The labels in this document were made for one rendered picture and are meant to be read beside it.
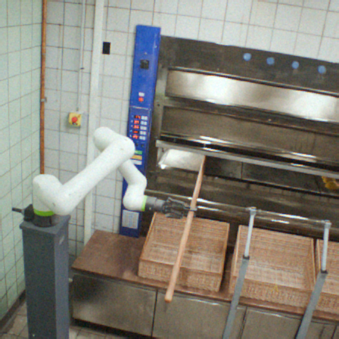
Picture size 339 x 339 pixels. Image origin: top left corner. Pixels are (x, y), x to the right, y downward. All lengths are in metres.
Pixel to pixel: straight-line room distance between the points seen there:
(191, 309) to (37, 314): 1.02
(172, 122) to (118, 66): 0.53
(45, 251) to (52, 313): 0.42
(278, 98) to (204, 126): 0.53
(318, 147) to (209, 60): 0.93
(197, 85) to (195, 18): 0.44
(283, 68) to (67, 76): 1.46
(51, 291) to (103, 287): 0.66
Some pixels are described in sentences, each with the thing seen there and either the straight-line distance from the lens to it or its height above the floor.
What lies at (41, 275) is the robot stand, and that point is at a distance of 2.37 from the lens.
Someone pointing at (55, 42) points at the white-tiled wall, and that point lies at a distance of 3.05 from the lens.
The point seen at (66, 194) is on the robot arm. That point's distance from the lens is 2.00.
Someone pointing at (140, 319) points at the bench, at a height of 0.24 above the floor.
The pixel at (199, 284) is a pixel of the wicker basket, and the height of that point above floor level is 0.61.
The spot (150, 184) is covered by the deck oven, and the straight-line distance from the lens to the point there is 3.10.
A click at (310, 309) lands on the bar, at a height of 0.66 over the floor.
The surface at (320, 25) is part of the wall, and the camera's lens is 2.79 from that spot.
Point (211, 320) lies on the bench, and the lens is 2.98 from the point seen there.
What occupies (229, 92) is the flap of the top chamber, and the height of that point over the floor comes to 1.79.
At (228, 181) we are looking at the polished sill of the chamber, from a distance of 3.00.
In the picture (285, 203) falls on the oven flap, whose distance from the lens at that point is 3.10.
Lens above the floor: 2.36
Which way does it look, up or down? 23 degrees down
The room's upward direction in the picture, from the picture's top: 7 degrees clockwise
